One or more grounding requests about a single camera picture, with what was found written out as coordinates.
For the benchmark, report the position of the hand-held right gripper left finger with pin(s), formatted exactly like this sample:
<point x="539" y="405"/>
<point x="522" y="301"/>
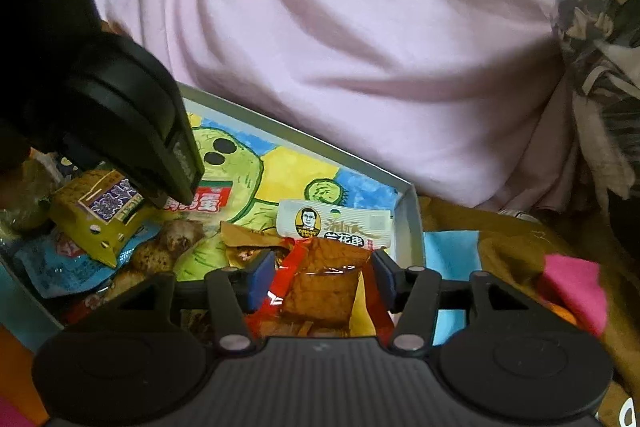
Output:
<point x="262" y="271"/>

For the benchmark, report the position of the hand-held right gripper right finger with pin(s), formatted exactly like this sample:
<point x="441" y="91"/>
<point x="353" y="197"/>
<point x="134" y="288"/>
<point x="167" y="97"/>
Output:
<point x="382" y="273"/>

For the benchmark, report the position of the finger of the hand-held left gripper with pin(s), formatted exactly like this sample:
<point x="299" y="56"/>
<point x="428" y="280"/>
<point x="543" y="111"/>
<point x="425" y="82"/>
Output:
<point x="135" y="122"/>

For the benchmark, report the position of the gold foil snack packet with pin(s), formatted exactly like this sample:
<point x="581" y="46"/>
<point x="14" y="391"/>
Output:
<point x="240" y="239"/>

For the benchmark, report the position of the red dried tofu packet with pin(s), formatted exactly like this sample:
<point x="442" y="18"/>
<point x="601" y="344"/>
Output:
<point x="320" y="292"/>

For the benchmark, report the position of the blue stick snack packet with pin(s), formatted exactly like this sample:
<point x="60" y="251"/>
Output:
<point x="69" y="164"/>

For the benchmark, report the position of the red quail egg packet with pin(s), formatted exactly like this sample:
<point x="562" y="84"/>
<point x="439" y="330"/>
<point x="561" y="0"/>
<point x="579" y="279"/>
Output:
<point x="165" y="247"/>

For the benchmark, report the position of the grey tray with cartoon drawing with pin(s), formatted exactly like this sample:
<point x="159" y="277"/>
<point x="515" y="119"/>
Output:
<point x="310" y="177"/>

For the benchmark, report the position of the small dark candy packet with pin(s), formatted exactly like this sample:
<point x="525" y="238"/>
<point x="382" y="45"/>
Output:
<point x="90" y="227"/>

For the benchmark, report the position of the round pastry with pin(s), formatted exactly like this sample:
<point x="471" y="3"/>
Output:
<point x="30" y="212"/>

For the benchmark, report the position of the light blue snack packet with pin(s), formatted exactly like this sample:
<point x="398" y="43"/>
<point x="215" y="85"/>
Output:
<point x="55" y="267"/>

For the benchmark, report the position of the small red snack packet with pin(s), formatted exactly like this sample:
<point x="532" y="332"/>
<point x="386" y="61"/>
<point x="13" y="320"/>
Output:
<point x="90" y="304"/>

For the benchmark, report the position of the colourful striped bed sheet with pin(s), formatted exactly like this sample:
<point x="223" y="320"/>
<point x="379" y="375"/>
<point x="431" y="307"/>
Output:
<point x="450" y="257"/>

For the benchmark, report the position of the brown lettered quilt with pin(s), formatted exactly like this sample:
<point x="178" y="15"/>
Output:
<point x="510" y="227"/>

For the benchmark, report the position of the pink hanging sheet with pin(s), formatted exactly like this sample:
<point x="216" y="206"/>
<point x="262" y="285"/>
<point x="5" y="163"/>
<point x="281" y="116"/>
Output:
<point x="350" y="32"/>

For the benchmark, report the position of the plastic-wrapped patterned bundle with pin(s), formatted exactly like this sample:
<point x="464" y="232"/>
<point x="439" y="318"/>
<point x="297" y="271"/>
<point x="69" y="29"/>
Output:
<point x="600" y="57"/>

